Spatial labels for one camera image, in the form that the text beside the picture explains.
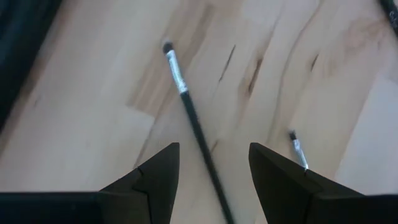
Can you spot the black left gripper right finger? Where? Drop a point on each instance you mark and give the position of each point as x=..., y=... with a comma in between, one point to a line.
x=286, y=199

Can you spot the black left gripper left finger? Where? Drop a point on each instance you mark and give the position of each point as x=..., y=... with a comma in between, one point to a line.
x=140, y=199

